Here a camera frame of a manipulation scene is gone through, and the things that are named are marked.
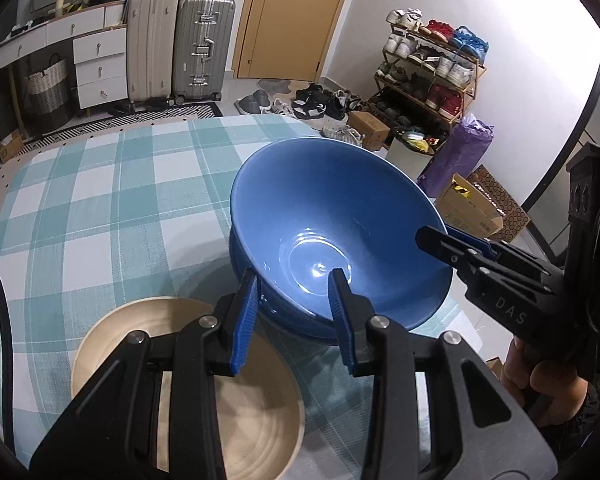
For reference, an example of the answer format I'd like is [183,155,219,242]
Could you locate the silver suitcase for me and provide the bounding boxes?
[172,0,237,104]

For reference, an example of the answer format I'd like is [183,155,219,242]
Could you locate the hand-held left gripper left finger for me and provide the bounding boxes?
[30,267,259,480]

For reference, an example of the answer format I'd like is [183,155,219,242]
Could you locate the small cardboard box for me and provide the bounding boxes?
[0,130,26,164]

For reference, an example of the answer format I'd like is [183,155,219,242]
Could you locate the teal checked tablecloth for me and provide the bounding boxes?
[0,114,481,463]

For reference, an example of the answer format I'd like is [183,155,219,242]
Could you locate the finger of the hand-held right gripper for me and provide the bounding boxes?
[447,229,567,309]
[415,225,567,349]

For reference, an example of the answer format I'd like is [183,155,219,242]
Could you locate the person's right hand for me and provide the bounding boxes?
[501,336,590,427]

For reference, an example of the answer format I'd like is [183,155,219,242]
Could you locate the open cardboard box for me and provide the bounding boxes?
[433,173,504,239]

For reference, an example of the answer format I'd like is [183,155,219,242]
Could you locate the blue bowl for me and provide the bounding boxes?
[229,230,433,347]
[228,136,455,333]

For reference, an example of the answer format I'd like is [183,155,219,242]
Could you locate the white bin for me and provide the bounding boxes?
[387,127,448,182]

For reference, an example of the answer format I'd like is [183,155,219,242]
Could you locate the wooden door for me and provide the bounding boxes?
[231,0,357,80]

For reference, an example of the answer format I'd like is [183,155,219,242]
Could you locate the beige suitcase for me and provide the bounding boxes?
[126,0,180,107]

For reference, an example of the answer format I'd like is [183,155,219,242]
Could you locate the black white patterned rug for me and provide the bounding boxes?
[24,102,224,152]

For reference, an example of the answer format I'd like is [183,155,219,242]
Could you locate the wooden shoe rack with shoes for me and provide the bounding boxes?
[375,7,490,136]

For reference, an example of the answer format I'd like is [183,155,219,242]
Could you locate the white drawer dresser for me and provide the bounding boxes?
[0,2,129,111]

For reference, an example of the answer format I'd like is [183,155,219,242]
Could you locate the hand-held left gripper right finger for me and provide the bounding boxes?
[327,268,556,480]

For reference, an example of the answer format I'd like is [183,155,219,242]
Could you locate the patterned brown box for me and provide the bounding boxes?
[467,165,531,244]

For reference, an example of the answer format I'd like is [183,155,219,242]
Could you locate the grey door mat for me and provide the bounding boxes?
[257,77,292,96]

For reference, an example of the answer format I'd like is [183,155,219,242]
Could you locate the cream round plate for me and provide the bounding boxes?
[71,297,306,480]

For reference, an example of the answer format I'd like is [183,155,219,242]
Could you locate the brown cardboard box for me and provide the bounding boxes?
[347,110,392,152]

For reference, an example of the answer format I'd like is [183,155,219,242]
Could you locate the purple bag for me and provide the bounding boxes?
[417,115,496,199]

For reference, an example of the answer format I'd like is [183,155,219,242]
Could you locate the grey slippers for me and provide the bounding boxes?
[234,89,274,115]

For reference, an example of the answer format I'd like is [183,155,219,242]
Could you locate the woven laundry basket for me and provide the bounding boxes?
[19,54,77,132]

